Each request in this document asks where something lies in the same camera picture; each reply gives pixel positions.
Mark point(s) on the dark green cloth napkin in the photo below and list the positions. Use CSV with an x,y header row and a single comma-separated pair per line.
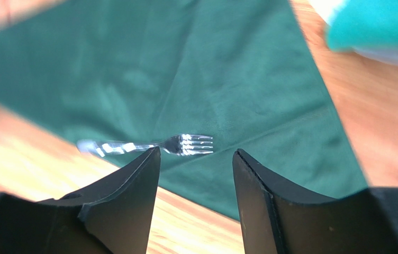
x,y
239,71

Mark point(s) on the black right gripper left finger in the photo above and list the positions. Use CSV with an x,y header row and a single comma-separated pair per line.
x,y
111,215

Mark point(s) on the teal object under garment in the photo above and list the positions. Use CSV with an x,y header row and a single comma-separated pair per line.
x,y
364,24

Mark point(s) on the white garment on rack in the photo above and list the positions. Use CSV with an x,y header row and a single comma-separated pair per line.
x,y
327,10

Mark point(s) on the silver metal fork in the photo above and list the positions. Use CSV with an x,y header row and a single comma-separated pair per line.
x,y
180,145

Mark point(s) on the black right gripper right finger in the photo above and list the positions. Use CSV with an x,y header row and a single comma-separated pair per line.
x,y
280,216

